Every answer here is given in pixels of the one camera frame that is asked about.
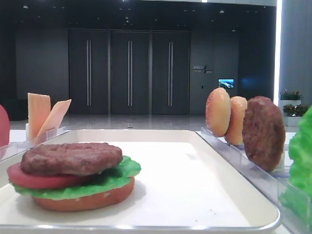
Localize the brown meat patty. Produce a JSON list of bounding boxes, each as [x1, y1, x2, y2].
[[242, 96, 286, 172], [20, 143, 123, 176]]

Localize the bun slice under lettuce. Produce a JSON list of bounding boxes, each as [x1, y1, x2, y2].
[[32, 177, 135, 212]]

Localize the lettuce leaf on tray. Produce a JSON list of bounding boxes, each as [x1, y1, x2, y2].
[[9, 156, 141, 200]]

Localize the right orange cheese slice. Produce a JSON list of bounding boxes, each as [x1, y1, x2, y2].
[[37, 99, 72, 136]]

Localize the orange cheese slice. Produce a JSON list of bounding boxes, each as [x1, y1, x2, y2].
[[37, 99, 72, 136], [27, 93, 51, 139]]

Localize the left orange cheese slice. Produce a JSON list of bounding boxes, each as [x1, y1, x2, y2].
[[27, 93, 51, 139]]

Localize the tomato slice on tray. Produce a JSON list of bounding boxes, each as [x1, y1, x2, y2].
[[7, 163, 98, 189]]

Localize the standing red tomato slice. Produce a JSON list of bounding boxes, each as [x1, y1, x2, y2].
[[0, 105, 10, 147]]

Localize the standing green lettuce leaf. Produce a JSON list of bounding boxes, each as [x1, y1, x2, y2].
[[280, 108, 312, 225]]

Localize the bun top half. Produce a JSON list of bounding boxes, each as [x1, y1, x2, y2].
[[205, 88, 231, 137]]

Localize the bun half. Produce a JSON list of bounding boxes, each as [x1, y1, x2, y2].
[[205, 88, 231, 137], [224, 96, 247, 145]]

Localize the dark triple door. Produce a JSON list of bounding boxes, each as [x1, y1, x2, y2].
[[69, 29, 190, 115]]

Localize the white metal tray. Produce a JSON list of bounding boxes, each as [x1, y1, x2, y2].
[[0, 130, 281, 234]]

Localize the bun bottom half right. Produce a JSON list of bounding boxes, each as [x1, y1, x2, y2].
[[224, 96, 247, 145]]

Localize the potted flower planter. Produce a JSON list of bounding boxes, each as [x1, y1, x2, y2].
[[278, 89, 308, 127]]

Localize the small wall screen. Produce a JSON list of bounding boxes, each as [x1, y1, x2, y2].
[[218, 79, 234, 89]]

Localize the clear right long rail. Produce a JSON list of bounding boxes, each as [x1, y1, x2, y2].
[[200, 127, 312, 234]]

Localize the clear long rail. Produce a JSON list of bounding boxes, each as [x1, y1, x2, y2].
[[200, 127, 312, 234], [0, 127, 68, 161]]

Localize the clear left long rail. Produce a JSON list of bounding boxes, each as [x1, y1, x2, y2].
[[0, 127, 68, 161]]

